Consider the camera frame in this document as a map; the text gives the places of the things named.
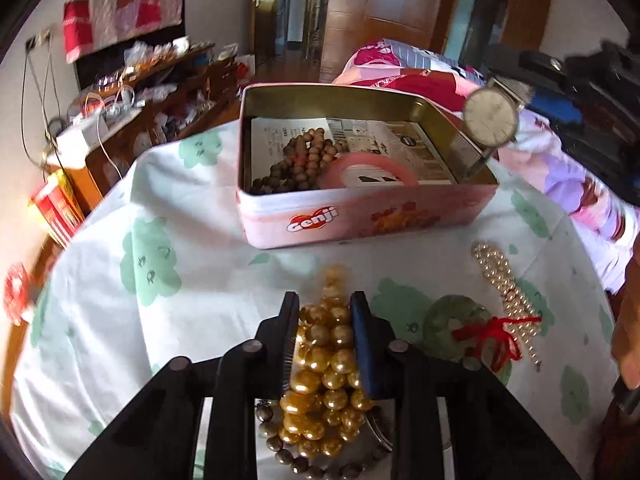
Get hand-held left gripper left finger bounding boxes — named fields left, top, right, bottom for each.
left=65, top=290, right=301, bottom=480

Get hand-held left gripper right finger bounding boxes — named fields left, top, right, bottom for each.
left=349, top=291, right=582, bottom=480

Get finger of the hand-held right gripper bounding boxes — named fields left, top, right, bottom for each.
left=482, top=42, right=566, bottom=82
left=520, top=87, right=576, bottom=127

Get gold pearl necklace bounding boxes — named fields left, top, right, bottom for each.
left=277, top=266, right=381, bottom=458

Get silver wristwatch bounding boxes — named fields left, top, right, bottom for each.
left=462, top=77, right=533, bottom=181

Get green jade bangle red cord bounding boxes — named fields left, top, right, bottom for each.
left=424, top=294, right=543, bottom=386

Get silver metal bangle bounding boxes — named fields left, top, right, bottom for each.
left=366, top=406, right=397, bottom=452

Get brown bead bracelet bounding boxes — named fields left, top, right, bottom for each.
left=255, top=402, right=392, bottom=480

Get pink tin box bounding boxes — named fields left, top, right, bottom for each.
left=235, top=82, right=499, bottom=251

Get white pearl necklace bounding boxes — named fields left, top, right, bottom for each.
left=471, top=241, right=543, bottom=373

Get brown wooden bead necklace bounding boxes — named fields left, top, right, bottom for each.
left=248, top=128, right=347, bottom=195

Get pink bangle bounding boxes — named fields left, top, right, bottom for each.
left=317, top=152, right=420, bottom=191

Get pink red patchwork quilt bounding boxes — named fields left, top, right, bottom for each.
left=332, top=37, right=640, bottom=293

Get white green printed tablecloth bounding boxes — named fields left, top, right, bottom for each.
left=10, top=120, right=621, bottom=480

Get wooden wardrobe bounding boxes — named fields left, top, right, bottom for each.
left=320, top=0, right=556, bottom=83

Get printed paper sheet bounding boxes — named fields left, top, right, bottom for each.
left=250, top=117, right=458, bottom=188

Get wooden television cabinet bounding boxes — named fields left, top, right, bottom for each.
left=45, top=42, right=251, bottom=211

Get red yellow box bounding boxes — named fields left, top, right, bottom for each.
left=27, top=170, right=86, bottom=248

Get wooden door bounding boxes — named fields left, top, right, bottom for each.
left=250, top=0, right=287, bottom=57

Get red round ornament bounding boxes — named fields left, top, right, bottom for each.
left=2, top=262, right=37, bottom=326

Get white box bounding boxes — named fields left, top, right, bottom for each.
left=55, top=110, right=142, bottom=162

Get black television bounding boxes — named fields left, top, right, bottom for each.
left=74, top=25, right=186, bottom=93

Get red white patchwork cloth cover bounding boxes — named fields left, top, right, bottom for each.
left=62, top=0, right=186, bottom=63

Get grey wall cables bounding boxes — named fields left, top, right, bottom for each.
left=20, top=35, right=68, bottom=166

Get wall socket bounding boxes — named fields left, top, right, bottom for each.
left=25, top=29, right=54, bottom=52

